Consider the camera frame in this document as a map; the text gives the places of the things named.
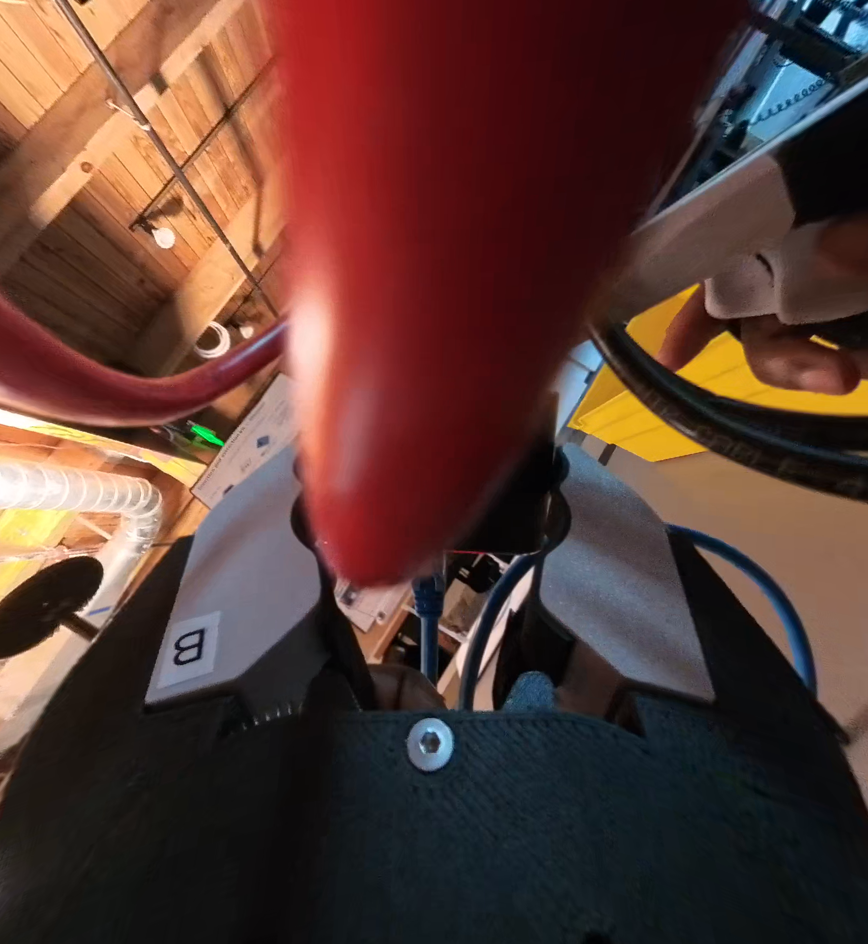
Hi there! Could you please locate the yellow plastic bin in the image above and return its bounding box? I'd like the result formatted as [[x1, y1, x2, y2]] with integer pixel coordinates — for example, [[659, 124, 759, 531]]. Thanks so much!
[[567, 284, 868, 462]]

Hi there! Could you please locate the silver air duct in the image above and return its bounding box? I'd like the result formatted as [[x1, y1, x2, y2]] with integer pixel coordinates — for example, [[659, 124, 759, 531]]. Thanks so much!
[[0, 451, 164, 591]]

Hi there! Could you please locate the blue ethernet cable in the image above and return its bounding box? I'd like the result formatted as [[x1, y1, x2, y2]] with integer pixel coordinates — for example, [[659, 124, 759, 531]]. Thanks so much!
[[410, 524, 818, 712]]

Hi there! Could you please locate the black ethernet cable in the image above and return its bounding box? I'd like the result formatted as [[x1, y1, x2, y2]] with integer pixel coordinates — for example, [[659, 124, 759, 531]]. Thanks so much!
[[589, 317, 868, 510]]

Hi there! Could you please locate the white coiled cable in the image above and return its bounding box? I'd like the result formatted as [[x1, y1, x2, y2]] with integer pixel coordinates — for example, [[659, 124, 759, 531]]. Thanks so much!
[[193, 319, 233, 362]]

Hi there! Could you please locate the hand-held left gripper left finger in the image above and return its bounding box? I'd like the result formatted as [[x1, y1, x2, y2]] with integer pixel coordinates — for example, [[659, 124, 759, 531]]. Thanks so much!
[[144, 446, 348, 707]]

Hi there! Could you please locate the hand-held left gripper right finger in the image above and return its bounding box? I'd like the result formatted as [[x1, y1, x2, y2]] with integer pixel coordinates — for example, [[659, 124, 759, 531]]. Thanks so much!
[[537, 442, 717, 702]]

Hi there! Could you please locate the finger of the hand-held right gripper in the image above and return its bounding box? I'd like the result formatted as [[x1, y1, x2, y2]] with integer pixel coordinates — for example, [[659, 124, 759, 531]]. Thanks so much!
[[609, 152, 798, 320]]

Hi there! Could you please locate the red ethernet cable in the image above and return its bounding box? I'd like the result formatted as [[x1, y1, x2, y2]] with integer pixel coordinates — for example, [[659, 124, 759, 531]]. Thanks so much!
[[0, 0, 752, 591]]

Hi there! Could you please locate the person's right hand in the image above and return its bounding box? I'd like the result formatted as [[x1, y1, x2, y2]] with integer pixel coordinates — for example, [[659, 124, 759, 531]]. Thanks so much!
[[659, 212, 868, 412]]

